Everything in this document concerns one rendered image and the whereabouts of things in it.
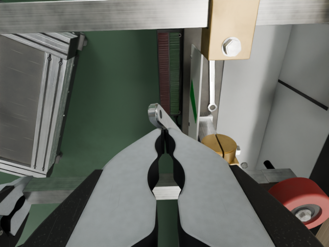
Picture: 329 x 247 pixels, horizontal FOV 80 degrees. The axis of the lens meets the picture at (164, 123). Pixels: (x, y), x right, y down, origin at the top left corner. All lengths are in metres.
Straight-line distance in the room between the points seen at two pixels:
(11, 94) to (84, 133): 0.45
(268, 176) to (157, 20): 0.28
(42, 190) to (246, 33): 0.36
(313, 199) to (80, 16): 0.36
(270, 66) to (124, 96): 0.84
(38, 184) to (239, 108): 0.46
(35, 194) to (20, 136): 0.90
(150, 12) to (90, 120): 1.10
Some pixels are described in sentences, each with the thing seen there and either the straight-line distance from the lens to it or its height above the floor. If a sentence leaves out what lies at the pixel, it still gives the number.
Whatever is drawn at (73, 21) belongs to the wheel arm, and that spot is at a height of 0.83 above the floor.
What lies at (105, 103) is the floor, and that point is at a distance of 1.22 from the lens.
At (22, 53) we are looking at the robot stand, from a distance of 1.05.
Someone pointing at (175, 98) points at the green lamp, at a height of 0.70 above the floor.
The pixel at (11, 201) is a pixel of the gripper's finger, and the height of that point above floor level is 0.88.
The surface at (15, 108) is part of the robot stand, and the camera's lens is 1.18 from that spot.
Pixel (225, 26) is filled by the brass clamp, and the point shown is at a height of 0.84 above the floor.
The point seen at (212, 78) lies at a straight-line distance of 0.40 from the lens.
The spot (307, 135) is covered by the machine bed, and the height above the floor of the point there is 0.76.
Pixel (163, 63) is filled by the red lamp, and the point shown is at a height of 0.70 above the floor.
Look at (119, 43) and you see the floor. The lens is 1.11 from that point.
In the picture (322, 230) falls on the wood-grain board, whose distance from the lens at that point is 0.47.
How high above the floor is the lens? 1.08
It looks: 61 degrees down
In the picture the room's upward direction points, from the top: 178 degrees clockwise
